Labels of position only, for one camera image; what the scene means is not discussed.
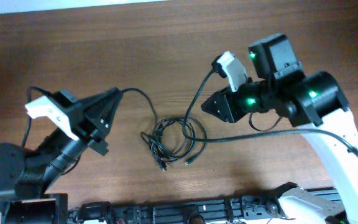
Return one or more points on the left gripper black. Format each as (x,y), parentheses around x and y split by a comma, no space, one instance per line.
(86,125)

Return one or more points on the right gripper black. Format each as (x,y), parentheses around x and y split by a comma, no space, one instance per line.
(229,104)

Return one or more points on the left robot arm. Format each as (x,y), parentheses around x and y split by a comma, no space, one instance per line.
(26,175)

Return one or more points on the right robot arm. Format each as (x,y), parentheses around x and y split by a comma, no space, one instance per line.
(317,109)

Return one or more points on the black aluminium mounting rail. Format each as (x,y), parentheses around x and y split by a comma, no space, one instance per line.
(228,210)

